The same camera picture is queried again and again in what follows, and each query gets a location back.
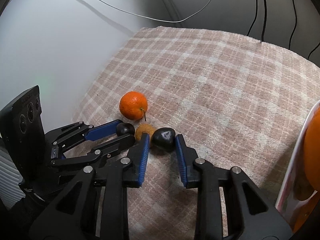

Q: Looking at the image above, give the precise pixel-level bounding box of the dark plum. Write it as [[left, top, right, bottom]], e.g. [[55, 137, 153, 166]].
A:
[[116, 122, 135, 137], [151, 127, 176, 152]]

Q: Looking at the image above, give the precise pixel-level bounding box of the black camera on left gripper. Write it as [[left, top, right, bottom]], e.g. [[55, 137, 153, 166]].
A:
[[1, 85, 50, 189]]

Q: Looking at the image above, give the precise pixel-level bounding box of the large orange on plate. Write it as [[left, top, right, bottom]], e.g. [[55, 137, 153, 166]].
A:
[[293, 109, 319, 232]]

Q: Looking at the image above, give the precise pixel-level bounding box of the black cable left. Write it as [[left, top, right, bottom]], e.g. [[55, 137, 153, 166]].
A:
[[247, 0, 259, 37]]

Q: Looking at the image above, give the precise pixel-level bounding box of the black cable middle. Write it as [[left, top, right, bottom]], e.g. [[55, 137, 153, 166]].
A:
[[260, 0, 267, 42]]

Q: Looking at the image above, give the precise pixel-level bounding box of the checked beige tablecloth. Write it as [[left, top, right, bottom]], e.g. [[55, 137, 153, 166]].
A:
[[74, 27, 319, 239]]

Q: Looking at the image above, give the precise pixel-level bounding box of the white cable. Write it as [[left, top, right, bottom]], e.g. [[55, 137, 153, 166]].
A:
[[47, 0, 220, 23]]

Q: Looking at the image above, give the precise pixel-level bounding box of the mandarin with stem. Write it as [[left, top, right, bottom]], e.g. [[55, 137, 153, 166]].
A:
[[119, 91, 148, 121]]

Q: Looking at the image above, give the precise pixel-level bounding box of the black looped cable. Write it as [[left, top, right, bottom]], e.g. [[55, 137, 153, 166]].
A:
[[307, 41, 320, 61]]

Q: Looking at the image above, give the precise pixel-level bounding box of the floral white plate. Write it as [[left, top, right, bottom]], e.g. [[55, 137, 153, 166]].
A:
[[275, 100, 319, 223]]

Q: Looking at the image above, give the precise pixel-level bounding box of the small brown kiwi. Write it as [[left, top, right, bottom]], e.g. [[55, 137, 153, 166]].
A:
[[135, 124, 156, 147]]

